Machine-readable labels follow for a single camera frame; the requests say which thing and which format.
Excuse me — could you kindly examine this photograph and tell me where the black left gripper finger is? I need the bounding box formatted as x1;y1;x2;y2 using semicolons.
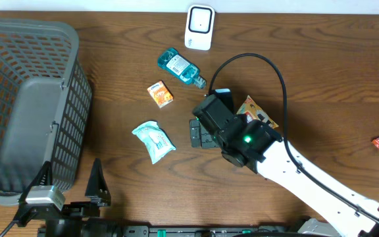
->
18;161;53;203
85;158;111;207

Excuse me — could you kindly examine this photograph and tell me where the light blue tissue pack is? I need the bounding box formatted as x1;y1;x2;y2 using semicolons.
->
132;120;176;164

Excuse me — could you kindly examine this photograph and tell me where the small orange snack pack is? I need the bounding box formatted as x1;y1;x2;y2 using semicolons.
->
147;81;174;108

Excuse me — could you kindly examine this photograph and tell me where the blue mouthwash bottle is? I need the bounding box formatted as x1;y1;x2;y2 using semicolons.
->
157;47;207;89

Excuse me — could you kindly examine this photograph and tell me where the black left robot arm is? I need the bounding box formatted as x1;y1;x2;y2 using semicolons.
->
11;159;123;236

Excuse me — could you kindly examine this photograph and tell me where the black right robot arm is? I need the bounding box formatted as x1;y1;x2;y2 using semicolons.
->
193;95;379;236

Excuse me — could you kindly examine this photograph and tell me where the white barcode scanner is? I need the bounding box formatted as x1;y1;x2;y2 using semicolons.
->
184;5;215;51

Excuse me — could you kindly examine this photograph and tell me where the grey plastic shopping basket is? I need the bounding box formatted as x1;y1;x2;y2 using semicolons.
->
0;18;92;205

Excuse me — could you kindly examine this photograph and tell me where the black left camera cable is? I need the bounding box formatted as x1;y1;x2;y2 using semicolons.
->
0;220;19;237

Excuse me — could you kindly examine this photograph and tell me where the black camera cable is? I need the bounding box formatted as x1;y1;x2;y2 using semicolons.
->
208;53;379;236
0;220;19;237

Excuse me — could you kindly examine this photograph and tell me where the black mounting rail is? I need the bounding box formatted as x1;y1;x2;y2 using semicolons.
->
37;224;288;237

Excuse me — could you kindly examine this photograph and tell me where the black right camera cable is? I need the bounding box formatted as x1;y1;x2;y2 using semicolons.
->
208;53;379;236

